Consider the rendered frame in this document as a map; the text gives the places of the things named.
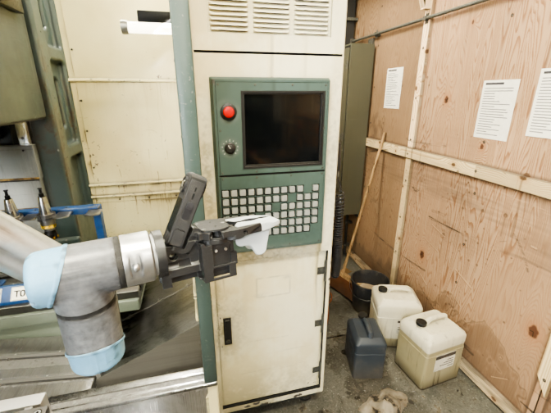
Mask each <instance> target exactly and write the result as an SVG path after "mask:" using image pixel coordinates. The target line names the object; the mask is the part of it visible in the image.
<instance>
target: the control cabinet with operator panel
mask: <svg viewBox="0 0 551 413"><path fill-rule="evenodd" d="M347 7H348V0H189V17H190V28H191V39H192V49H193V60H194V82H195V93H196V103H197V114H198V135H199V146H200V157H201V167H202V176H204V177H205V178H206V179H207V187H206V190H205V193H204V194H203V200H204V211H205V220H210V219H220V218H225V217H233V216H272V217H274V218H276V219H278V220H280V223H279V224H278V225H277V226H275V227H272V228H271V229H270V231H269V235H268V240H267V245H266V251H265V252H264V253H263V254H261V255H256V254H255V253H254V251H253V250H252V249H247V248H246V247H245V246H242V247H240V246H238V245H236V244H235V241H233V244H234V250H235V251H236V252H237V258H238V263H237V264H236V269H237V275H235V276H232V277H229V278H225V279H220V280H217V281H213V282H210V286H211V297H212V318H213V328H214V339H215V351H216V372H217V382H218V394H219V405H220V413H240V412H241V411H246V410H249V409H253V408H257V407H260V406H267V405H270V404H275V403H278V402H285V401H288V400H292V399H296V398H299V399H300V400H302V401H307V400H309V399H310V398H311V395H313V394H316V393H318V392H322V391H323V383H324V369H325V356H326V331H327V318H328V305H329V291H330V267H331V253H332V240H333V227H334V214H335V189H336V175H337V162H338V150H339V124H340V111H341V98H342V84H343V72H344V46H345V33H346V20H347Z"/></svg>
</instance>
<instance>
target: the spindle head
mask: <svg viewBox="0 0 551 413"><path fill-rule="evenodd" d="M45 118H47V117H46V112H45V108H44V104H43V98H42V94H41V90H40V87H39V80H38V76H37V72H36V68H35V64H34V58H33V53H32V50H31V46H30V39H29V35H28V31H27V28H26V23H25V17H24V9H23V6H22V1H21V0H0V126H4V125H13V124H17V123H22V122H27V121H32V120H41V119H45Z"/></svg>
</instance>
